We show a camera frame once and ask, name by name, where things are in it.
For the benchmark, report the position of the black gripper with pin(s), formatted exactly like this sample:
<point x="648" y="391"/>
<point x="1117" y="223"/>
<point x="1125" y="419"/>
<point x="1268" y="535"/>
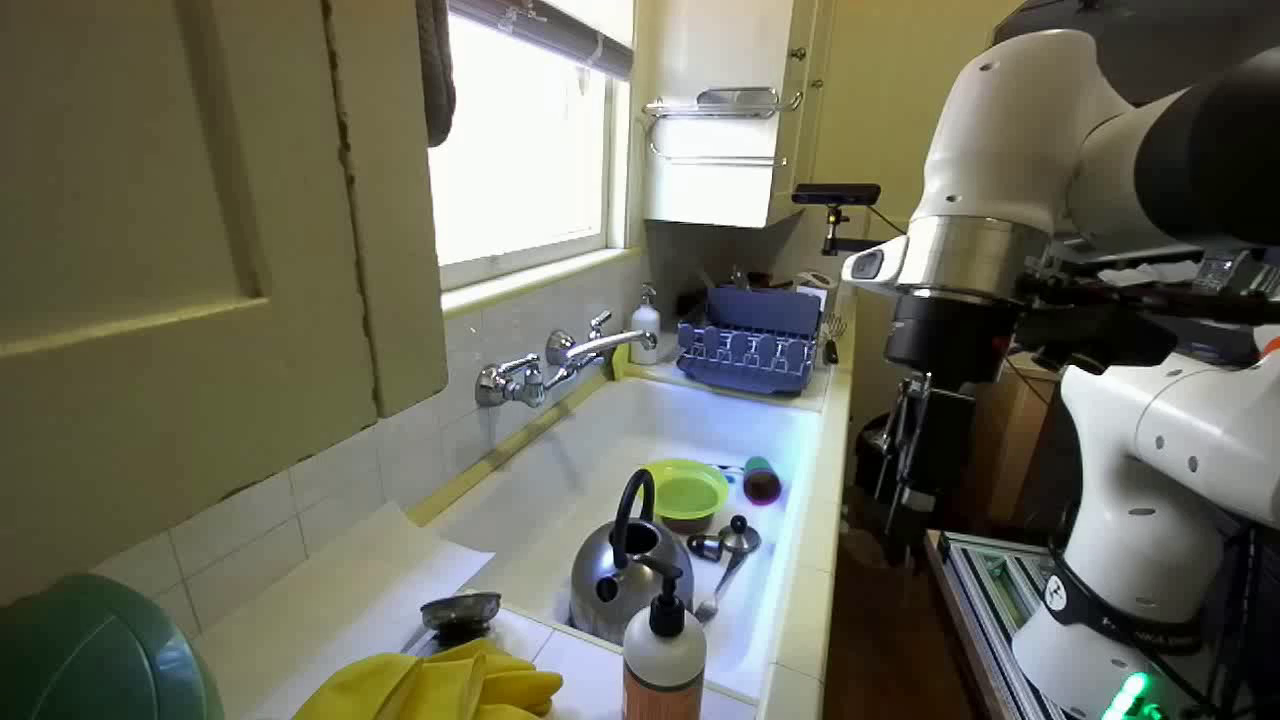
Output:
<point x="944" y="333"/>

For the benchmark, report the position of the chrome wall tap faucet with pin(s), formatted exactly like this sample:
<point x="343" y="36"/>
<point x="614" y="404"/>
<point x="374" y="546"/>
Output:
<point x="532" y="372"/>

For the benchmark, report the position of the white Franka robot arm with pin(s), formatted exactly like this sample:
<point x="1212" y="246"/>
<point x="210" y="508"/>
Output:
<point x="1135" y="440"/>

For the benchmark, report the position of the brown cardboard box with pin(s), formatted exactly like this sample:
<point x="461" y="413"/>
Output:
<point x="1005" y="440"/>

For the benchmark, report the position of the green cup with purple cup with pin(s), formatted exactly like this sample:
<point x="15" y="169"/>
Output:
<point x="762" y="480"/>

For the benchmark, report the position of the dark blue dish rack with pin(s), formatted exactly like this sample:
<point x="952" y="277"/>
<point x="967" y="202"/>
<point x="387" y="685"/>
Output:
<point x="746" y="345"/>

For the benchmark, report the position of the white ceramic sink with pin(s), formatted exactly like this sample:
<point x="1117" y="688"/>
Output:
<point x="693" y="425"/>

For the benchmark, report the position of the lime green plastic plate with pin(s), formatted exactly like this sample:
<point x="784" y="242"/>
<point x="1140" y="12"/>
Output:
<point x="680" y="494"/>

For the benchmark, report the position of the small white bottle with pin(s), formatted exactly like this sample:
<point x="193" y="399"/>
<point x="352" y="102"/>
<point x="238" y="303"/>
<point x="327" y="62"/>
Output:
<point x="646" y="321"/>

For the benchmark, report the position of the yellow sponge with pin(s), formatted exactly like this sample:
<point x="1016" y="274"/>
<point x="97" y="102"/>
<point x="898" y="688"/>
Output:
<point x="621" y="360"/>

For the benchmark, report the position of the orange soap pump bottle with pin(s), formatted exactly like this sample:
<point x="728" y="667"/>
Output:
<point x="662" y="667"/>

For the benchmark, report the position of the small metal strainer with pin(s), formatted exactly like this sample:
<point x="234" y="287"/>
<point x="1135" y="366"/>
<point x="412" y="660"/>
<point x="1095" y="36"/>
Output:
<point x="461" y="608"/>

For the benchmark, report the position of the yellow rubber gloves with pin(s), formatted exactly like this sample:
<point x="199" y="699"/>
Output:
<point x="443" y="685"/>

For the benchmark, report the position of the narrow beige cabinet door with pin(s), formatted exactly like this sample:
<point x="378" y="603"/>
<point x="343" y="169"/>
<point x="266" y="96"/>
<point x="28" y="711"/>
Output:
<point x="392" y="202"/>

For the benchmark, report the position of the white counter mat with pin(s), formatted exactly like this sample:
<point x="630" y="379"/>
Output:
<point x="335" y="603"/>

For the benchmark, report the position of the dark hanging cloth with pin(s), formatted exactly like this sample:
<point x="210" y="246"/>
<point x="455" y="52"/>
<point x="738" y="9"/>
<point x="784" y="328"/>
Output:
<point x="439" y="66"/>

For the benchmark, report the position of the large beige cabinet door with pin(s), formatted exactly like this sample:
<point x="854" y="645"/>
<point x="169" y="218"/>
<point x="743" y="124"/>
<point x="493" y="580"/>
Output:
<point x="162" y="266"/>

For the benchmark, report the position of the white container with green lid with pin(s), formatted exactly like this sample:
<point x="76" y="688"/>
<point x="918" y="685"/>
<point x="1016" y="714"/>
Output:
<point x="94" y="660"/>

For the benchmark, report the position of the aluminium frame robot cart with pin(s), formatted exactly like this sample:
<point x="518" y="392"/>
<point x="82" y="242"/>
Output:
<point x="994" y="603"/>

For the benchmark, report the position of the black camera on stand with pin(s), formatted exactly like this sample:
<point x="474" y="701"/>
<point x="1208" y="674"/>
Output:
<point x="836" y="194"/>

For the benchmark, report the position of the white wall cabinet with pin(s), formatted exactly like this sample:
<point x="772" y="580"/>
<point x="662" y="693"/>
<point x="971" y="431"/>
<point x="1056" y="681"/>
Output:
<point x="712" y="147"/>

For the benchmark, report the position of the window with white frame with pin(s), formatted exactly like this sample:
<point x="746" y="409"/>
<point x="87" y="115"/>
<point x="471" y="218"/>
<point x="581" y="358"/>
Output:
<point x="521" y="163"/>

